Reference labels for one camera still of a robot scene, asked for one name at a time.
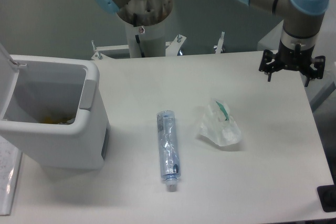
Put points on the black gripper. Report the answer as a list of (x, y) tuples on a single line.
[(295, 59)]

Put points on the clear plastic bag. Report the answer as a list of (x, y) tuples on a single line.
[(218, 125)]

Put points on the crushed clear plastic bottle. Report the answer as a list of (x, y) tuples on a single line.
[(170, 169)]

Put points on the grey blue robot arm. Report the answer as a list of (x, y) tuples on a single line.
[(302, 20)]

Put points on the white open trash can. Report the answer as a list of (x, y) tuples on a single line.
[(33, 87)]

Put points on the yellow trash inside can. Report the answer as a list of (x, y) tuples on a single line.
[(60, 120)]

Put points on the metal table clamp screw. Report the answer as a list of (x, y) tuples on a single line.
[(219, 48)]

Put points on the black device table corner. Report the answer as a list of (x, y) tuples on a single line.
[(326, 195)]

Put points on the laminated paper sheet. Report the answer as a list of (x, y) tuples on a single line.
[(10, 165)]

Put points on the white table clamp bracket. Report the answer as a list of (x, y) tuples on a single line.
[(140, 49)]

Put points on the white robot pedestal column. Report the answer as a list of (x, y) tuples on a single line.
[(145, 18)]

